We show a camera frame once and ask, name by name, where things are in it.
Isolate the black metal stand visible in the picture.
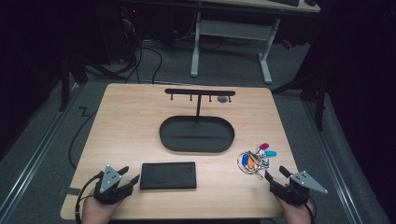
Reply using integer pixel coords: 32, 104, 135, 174
271, 73, 328, 132
58, 52, 127, 112

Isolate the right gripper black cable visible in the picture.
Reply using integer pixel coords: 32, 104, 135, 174
303, 195, 318, 224

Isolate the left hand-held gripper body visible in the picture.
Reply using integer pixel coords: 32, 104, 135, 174
92, 164, 134, 205

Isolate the black tray with hook stand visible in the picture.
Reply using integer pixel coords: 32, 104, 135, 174
159, 88, 236, 154

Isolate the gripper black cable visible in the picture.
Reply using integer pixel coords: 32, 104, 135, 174
303, 195, 318, 224
74, 173, 105, 224

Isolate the thin black floor cable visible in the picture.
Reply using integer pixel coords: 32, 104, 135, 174
68, 106, 99, 171

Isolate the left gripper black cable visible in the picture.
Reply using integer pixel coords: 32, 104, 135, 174
74, 173, 105, 224

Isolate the person's left hand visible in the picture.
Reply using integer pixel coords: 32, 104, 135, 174
81, 188, 124, 224

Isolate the grey tape piece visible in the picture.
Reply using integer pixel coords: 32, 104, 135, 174
64, 187, 82, 197

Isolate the white-framed wooden desk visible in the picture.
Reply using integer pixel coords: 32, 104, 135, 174
190, 0, 321, 85

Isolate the key ring with coloured tags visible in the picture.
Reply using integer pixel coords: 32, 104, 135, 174
236, 142, 277, 180

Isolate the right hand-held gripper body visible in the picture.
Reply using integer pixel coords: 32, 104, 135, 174
269, 170, 329, 207

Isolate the black keyboard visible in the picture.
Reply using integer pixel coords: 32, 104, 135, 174
269, 0, 301, 7

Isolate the person's right hand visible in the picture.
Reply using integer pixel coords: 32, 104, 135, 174
275, 195, 316, 224

